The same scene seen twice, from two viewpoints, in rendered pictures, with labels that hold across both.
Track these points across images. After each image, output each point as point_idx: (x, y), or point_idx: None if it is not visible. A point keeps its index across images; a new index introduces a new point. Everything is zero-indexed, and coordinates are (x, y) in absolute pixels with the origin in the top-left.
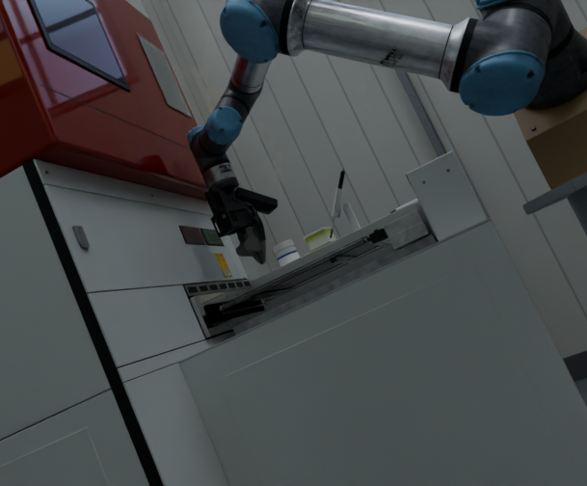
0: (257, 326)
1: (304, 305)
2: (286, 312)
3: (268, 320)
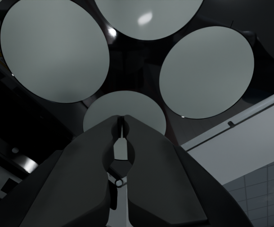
0: (231, 180)
1: None
2: (258, 168)
3: (241, 176)
